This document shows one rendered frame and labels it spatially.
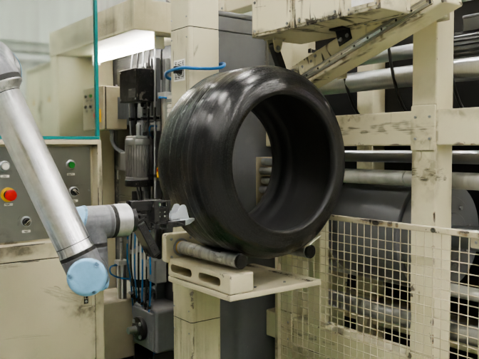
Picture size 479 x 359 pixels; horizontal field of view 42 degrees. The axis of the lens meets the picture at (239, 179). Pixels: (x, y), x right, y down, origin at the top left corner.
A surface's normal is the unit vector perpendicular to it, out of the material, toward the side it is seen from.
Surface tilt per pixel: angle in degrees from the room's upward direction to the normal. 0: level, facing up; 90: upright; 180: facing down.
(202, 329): 90
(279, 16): 90
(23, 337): 90
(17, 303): 90
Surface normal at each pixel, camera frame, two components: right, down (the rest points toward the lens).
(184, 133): -0.76, -0.28
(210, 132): -0.15, -0.20
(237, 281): 0.60, 0.04
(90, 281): 0.22, 0.07
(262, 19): -0.80, 0.04
